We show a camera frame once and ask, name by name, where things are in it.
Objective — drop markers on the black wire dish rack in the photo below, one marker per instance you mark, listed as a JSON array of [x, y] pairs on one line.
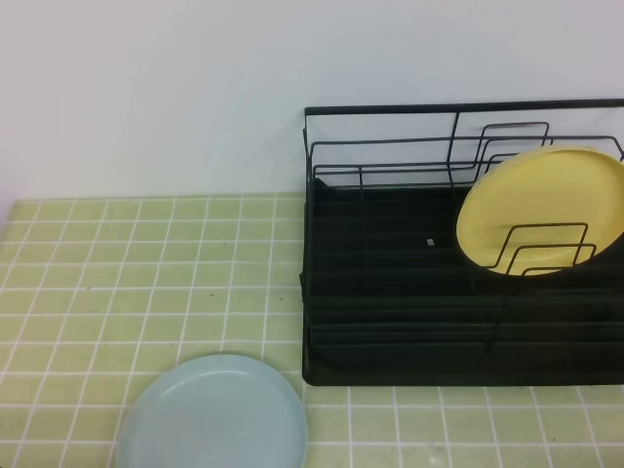
[[447, 145]]

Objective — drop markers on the yellow plate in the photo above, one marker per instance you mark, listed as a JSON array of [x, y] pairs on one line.
[[543, 211]]

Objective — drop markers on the light blue plate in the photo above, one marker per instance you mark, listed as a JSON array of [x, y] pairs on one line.
[[221, 410]]

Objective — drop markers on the black drip tray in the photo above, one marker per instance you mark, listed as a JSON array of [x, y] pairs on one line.
[[389, 299]]

